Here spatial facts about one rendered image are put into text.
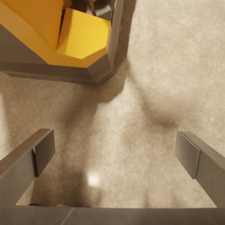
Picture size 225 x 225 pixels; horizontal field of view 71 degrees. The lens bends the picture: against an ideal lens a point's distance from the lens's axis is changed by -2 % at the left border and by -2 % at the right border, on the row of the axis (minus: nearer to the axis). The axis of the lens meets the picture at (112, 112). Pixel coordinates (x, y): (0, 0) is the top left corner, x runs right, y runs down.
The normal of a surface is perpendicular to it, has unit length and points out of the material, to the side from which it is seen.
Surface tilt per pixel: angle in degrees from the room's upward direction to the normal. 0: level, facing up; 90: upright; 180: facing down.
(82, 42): 22
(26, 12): 74
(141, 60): 0
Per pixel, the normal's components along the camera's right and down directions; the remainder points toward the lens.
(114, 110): -0.11, -0.17
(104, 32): 0.27, -0.11
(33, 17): 0.91, 0.08
